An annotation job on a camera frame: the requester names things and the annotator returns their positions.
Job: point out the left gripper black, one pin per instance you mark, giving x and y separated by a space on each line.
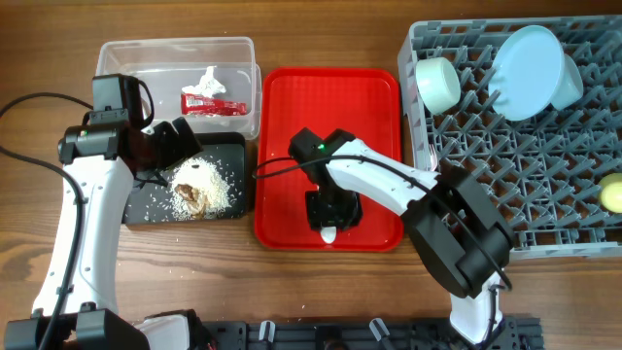
176 149

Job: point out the green bowl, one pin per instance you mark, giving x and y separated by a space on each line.
438 84

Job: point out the white plastic fork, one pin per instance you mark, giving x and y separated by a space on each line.
433 158

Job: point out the light blue plate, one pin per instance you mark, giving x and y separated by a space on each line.
528 69

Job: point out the grey dishwasher rack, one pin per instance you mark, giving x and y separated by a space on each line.
543 173

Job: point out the red snack wrapper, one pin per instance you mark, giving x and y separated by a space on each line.
192 104

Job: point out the yellow plastic cup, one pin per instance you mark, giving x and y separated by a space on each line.
610 196

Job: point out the white tissue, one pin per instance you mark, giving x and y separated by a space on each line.
208 85

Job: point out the clear plastic bin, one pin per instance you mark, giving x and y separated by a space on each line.
168 65

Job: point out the rice and food leftovers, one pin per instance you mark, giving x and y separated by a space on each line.
198 191

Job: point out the white plastic spoon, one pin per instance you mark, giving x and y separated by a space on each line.
328 234

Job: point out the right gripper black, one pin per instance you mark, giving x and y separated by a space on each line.
320 219

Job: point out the black tray bin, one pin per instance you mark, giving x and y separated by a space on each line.
152 203

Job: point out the light blue bowl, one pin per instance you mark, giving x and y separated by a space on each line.
571 87

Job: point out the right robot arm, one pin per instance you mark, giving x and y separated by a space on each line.
461 237

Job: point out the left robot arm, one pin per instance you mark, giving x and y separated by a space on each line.
99 161

